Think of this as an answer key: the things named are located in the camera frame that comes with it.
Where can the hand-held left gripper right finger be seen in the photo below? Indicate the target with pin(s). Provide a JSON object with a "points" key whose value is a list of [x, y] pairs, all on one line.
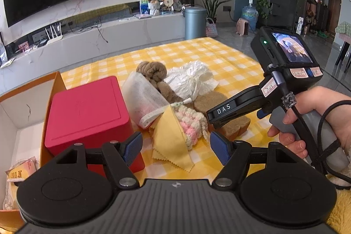
{"points": [[220, 146]]}

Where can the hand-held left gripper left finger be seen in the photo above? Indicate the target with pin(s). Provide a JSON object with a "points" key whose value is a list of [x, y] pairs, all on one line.
{"points": [[133, 146]]}

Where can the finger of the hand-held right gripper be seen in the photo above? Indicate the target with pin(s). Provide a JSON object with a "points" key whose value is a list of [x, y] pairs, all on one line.
{"points": [[227, 110]]}

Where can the brown sponge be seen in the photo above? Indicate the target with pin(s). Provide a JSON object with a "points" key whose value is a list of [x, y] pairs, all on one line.
{"points": [[208, 102]]}

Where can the pink white knitted yarn piece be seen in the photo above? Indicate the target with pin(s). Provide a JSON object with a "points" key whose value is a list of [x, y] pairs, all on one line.
{"points": [[192, 124]]}

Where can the yellow cleaning cloth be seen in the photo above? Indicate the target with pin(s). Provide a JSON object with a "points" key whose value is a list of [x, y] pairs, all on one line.
{"points": [[170, 138]]}

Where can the white plastic bag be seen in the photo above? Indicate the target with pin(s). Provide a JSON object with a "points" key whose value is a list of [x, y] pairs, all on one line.
{"points": [[189, 77]]}

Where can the white foam mesh sleeve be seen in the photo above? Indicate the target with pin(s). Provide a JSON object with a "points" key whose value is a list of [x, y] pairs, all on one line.
{"points": [[142, 97]]}

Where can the brown towel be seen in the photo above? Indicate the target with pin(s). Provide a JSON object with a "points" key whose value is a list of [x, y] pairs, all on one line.
{"points": [[152, 69]]}

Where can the orange cardboard box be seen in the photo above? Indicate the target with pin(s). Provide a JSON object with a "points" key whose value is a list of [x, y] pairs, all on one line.
{"points": [[16, 116]]}

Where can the person's right hand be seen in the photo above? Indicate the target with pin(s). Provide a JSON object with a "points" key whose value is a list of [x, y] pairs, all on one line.
{"points": [[329, 108]]}

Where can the white tall device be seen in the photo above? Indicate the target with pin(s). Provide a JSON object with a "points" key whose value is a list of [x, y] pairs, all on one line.
{"points": [[300, 25]]}

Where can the pink space heater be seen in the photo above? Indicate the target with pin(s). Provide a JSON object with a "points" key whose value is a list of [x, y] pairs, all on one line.
{"points": [[243, 27]]}

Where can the blue water jug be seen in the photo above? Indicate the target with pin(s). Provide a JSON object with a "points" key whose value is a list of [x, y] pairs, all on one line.
{"points": [[250, 17]]}

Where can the dark storage cabinet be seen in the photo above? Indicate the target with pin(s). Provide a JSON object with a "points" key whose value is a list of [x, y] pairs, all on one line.
{"points": [[283, 3]]}

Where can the red square box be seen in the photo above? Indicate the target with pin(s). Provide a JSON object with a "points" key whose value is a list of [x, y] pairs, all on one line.
{"points": [[87, 113]]}

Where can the dark dining chair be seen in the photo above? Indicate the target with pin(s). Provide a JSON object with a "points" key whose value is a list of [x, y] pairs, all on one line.
{"points": [[344, 53]]}

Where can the yellow checkered tablecloth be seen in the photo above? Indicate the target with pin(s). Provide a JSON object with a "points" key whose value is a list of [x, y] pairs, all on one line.
{"points": [[192, 53]]}

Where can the green-clothed dining table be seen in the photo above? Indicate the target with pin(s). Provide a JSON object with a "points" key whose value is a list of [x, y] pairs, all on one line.
{"points": [[344, 29]]}

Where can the woven checked basket bag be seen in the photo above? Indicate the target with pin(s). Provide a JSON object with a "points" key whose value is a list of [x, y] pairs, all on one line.
{"points": [[211, 29]]}

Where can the long-leaf potted plant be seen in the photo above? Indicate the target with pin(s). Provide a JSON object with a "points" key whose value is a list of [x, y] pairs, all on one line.
{"points": [[212, 2]]}

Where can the grey lidded trash can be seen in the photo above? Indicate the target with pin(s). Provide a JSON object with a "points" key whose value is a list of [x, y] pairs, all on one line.
{"points": [[195, 24]]}

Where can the white TV console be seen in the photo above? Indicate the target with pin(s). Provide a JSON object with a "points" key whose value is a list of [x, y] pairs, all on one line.
{"points": [[123, 39]]}

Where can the orange snack packet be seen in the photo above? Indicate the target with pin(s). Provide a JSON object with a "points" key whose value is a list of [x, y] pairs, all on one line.
{"points": [[23, 169]]}

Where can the round white paper fan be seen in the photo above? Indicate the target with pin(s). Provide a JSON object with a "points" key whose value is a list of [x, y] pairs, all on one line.
{"points": [[166, 1]]}

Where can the teddy bear in basket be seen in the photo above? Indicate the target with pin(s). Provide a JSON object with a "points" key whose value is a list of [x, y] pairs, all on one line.
{"points": [[153, 1]]}

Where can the white router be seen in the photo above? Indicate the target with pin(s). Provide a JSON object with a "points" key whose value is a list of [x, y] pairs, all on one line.
{"points": [[54, 38]]}

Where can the cream plush sofa cover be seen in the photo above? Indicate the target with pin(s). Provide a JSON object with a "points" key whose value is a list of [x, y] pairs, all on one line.
{"points": [[341, 209]]}

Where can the green painted picture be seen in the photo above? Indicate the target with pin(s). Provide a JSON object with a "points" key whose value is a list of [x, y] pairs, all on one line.
{"points": [[144, 2]]}

